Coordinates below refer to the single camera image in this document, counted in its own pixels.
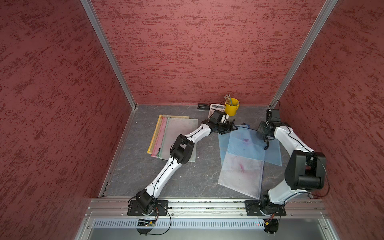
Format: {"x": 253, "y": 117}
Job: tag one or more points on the aluminium front rail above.
{"x": 205, "y": 208}

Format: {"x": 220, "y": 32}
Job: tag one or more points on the left circuit board with cables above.
{"x": 147, "y": 223}

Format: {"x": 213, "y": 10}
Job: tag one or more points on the clear white mesh document bag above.
{"x": 242, "y": 175}

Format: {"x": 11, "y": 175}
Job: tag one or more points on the yellow mesh document bag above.
{"x": 157, "y": 129}

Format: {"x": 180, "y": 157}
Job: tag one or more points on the blue mesh document bag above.
{"x": 242, "y": 142}
{"x": 273, "y": 153}

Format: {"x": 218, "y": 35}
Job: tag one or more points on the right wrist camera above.
{"x": 273, "y": 115}

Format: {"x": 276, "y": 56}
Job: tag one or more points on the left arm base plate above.
{"x": 134, "y": 209}

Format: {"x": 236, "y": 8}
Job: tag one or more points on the yellow mug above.
{"x": 232, "y": 107}

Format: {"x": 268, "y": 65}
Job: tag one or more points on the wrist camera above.
{"x": 273, "y": 115}
{"x": 219, "y": 117}

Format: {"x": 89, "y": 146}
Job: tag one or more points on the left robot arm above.
{"x": 180, "y": 153}

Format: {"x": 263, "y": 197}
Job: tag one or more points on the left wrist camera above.
{"x": 219, "y": 117}

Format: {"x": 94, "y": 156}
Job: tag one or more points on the pink mesh document bag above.
{"x": 159, "y": 138}

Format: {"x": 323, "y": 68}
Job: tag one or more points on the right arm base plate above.
{"x": 264, "y": 209}

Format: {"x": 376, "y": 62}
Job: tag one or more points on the perforated metal strip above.
{"x": 164, "y": 224}

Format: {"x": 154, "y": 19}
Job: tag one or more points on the pencils in mug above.
{"x": 229, "y": 100}

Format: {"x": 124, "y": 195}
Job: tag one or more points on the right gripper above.
{"x": 259, "y": 129}

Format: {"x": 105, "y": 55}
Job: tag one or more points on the green mesh document bag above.
{"x": 174, "y": 138}

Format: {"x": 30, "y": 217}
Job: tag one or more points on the black stapler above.
{"x": 203, "y": 107}

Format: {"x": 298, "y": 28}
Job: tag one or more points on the right black connector box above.
{"x": 271, "y": 225}

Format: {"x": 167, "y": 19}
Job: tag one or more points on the pink calculator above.
{"x": 215, "y": 107}

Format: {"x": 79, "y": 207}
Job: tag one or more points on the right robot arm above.
{"x": 305, "y": 171}

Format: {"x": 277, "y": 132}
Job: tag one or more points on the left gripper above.
{"x": 229, "y": 128}

